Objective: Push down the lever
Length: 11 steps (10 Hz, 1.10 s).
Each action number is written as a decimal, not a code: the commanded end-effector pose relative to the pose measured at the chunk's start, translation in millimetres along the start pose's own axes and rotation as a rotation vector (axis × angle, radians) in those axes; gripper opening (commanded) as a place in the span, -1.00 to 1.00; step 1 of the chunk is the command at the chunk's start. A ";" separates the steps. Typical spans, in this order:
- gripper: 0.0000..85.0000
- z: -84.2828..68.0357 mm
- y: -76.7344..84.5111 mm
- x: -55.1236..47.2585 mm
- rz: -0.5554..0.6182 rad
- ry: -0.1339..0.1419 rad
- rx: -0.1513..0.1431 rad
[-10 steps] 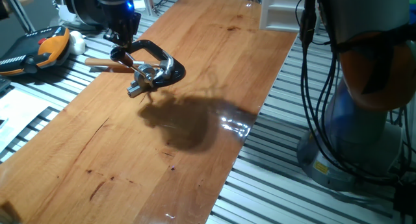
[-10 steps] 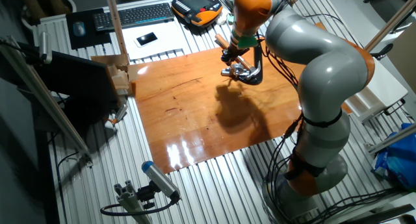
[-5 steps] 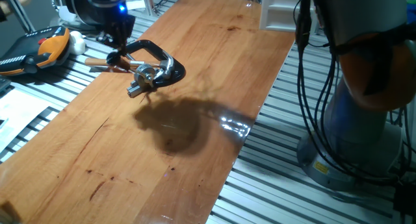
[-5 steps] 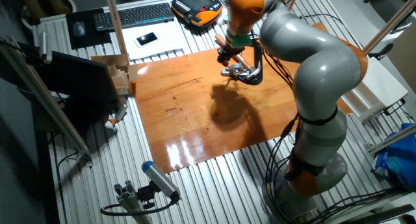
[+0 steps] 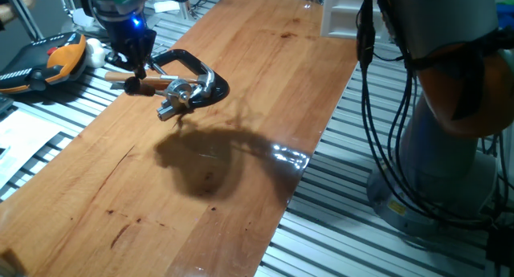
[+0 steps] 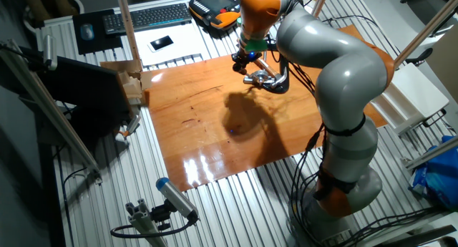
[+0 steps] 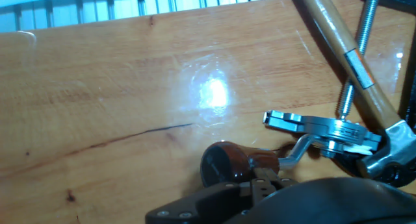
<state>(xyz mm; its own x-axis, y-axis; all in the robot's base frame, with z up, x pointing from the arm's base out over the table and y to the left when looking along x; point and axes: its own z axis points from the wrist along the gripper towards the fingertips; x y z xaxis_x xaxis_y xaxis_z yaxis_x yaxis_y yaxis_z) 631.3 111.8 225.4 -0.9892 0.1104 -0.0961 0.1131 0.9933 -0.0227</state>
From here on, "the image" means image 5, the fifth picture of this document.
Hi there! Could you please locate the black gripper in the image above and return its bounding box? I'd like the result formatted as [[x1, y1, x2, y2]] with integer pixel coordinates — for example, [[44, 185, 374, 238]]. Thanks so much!
[[94, 6, 157, 80]]

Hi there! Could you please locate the metal lever with brown handle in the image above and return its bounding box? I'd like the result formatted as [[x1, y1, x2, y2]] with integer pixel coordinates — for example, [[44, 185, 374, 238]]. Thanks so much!
[[123, 75, 190, 101]]

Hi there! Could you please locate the silver metal lever device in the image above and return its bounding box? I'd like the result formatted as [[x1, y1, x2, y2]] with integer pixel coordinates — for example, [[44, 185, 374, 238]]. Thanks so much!
[[156, 78, 218, 122]]

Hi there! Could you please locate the white rounded object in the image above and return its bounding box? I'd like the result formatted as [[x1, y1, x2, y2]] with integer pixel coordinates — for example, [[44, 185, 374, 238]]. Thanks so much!
[[84, 38, 108, 69]]

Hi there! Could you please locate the black C-clamp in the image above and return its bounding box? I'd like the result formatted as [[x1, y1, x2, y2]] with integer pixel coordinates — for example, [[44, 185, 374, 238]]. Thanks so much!
[[146, 48, 230, 109]]

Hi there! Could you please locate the black orange teach pendant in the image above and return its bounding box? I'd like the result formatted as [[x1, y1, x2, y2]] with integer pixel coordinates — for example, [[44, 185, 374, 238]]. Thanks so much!
[[0, 31, 88, 96]]

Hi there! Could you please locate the white paper sheet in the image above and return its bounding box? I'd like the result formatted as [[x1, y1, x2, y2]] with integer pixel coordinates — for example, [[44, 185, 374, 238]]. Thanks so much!
[[0, 108, 67, 189]]

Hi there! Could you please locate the large wooden board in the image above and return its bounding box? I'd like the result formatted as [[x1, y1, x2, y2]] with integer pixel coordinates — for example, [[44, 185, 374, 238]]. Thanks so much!
[[0, 0, 361, 277]]

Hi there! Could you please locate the white box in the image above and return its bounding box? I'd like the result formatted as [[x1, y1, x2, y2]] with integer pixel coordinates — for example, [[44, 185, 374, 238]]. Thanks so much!
[[320, 0, 398, 43]]

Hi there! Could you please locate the blue plastic bag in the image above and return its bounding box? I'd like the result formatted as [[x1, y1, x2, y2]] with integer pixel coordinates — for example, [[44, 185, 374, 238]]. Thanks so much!
[[496, 2, 514, 31]]

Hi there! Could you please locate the wooden handled claw hammer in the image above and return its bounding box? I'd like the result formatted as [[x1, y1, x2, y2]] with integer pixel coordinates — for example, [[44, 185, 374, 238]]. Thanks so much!
[[104, 66, 218, 100]]

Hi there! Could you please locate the grey metal frame strut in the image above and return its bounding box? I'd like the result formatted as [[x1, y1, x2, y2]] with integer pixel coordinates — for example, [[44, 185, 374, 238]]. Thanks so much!
[[3, 0, 44, 41]]

